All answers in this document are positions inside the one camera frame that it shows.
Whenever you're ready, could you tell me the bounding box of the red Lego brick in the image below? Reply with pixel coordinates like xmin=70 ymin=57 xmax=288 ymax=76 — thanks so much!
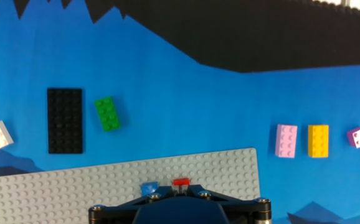
xmin=172 ymin=177 xmax=191 ymax=187

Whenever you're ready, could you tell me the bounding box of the yellow Lego brick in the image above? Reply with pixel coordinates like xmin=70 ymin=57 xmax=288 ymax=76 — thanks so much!
xmin=307 ymin=124 xmax=330 ymax=159

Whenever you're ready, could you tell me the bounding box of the light pink Lego brick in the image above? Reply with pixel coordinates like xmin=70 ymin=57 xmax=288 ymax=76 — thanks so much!
xmin=274 ymin=124 xmax=298 ymax=159

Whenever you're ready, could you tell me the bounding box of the grey Lego baseplate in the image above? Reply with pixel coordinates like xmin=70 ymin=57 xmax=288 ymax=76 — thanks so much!
xmin=0 ymin=147 xmax=261 ymax=224

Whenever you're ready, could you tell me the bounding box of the black Lego plate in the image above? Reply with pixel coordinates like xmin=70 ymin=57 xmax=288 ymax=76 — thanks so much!
xmin=46 ymin=88 xmax=84 ymax=155

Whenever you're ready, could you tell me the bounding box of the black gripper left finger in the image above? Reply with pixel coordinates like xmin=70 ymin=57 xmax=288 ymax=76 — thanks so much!
xmin=88 ymin=185 xmax=172 ymax=224

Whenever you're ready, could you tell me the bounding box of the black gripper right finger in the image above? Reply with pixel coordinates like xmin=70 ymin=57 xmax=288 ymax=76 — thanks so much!
xmin=187 ymin=184 xmax=273 ymax=224

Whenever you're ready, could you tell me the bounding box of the blue Lego brick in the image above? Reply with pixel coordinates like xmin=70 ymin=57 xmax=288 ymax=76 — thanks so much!
xmin=140 ymin=181 xmax=159 ymax=197

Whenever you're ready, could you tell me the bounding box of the small purple Lego brick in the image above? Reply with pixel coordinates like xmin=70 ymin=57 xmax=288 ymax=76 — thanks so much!
xmin=346 ymin=126 xmax=360 ymax=149

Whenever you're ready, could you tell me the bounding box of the green Lego brick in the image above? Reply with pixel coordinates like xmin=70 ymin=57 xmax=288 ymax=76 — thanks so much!
xmin=93 ymin=96 xmax=121 ymax=133

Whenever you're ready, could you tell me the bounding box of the blue mountain print cloth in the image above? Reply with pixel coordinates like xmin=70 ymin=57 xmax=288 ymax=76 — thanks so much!
xmin=0 ymin=0 xmax=360 ymax=224

